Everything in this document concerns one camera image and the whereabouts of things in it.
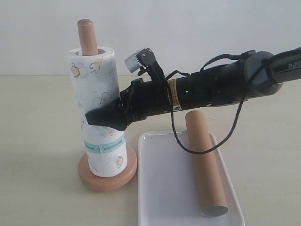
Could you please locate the printed white paper towel roll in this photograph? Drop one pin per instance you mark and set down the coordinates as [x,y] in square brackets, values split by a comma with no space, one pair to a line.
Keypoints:
[95,83]

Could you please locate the brown cardboard tube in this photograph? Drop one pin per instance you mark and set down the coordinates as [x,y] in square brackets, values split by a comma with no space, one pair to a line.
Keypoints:
[208,182]

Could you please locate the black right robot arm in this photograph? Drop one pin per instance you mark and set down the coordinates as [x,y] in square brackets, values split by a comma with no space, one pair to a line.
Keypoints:
[251,74]

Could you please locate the wooden paper towel holder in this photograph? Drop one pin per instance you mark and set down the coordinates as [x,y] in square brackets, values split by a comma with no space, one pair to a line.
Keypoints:
[89,47]

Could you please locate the white rectangular plastic tray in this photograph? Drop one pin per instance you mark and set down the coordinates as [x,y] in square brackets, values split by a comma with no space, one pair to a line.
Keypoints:
[166,191]

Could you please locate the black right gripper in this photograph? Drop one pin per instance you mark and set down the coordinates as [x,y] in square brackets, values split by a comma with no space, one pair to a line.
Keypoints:
[137,102]

